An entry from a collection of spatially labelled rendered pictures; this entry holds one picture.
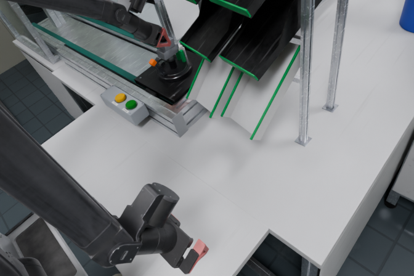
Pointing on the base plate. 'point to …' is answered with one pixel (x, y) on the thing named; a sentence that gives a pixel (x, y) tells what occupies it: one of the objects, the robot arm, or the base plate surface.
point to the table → (117, 158)
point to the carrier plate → (149, 79)
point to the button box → (140, 113)
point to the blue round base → (406, 19)
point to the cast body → (166, 52)
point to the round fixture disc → (182, 70)
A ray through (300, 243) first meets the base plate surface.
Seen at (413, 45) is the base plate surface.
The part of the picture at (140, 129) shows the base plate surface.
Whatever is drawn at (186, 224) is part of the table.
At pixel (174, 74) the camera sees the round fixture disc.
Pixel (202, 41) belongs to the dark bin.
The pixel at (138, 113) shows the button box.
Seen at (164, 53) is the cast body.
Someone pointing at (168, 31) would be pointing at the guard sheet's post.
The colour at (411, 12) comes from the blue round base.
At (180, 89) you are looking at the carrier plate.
